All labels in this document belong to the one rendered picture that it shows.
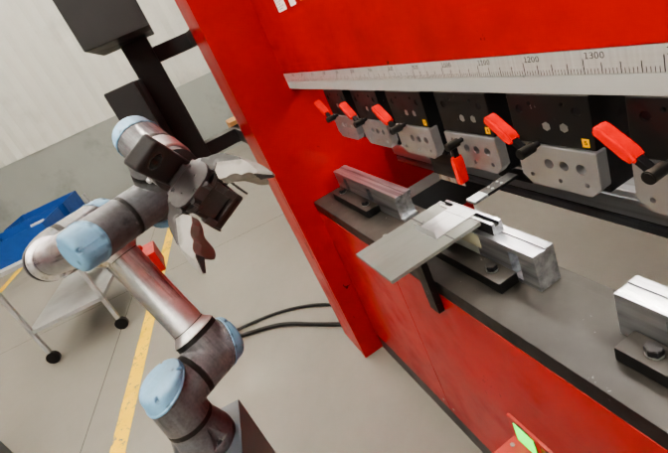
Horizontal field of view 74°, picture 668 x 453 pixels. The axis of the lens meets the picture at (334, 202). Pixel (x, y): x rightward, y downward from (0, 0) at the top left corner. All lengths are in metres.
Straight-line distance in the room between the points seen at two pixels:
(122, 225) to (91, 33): 1.20
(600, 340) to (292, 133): 1.30
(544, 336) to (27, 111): 8.14
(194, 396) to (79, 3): 1.38
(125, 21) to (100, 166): 6.63
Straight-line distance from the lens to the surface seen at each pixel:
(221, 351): 1.17
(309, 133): 1.85
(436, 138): 1.03
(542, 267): 1.05
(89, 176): 8.51
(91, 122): 8.29
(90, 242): 0.77
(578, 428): 1.08
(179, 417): 1.15
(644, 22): 0.63
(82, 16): 1.91
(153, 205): 0.81
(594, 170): 0.75
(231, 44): 1.77
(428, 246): 1.08
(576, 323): 1.00
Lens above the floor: 1.58
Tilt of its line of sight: 23 degrees down
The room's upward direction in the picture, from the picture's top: 24 degrees counter-clockwise
